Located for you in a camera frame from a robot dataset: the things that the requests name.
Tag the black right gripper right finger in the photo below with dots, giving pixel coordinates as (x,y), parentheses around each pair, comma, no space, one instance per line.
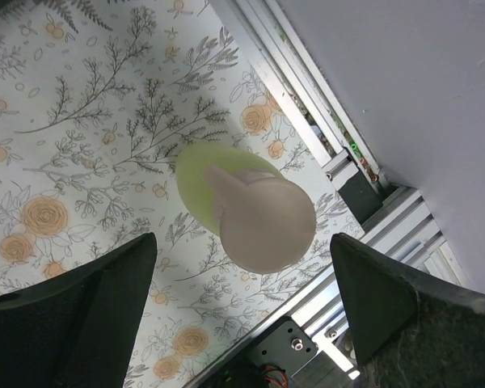
(408,328)

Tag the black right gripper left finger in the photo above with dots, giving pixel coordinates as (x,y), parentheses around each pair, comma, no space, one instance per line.
(78,329)

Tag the green pump dispenser bottle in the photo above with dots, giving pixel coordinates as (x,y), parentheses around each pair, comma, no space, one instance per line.
(265,222)

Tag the floral patterned table mat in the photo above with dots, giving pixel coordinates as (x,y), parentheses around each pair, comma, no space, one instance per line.
(97,98)

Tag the aluminium front rail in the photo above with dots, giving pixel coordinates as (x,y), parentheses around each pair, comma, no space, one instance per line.
(307,341)

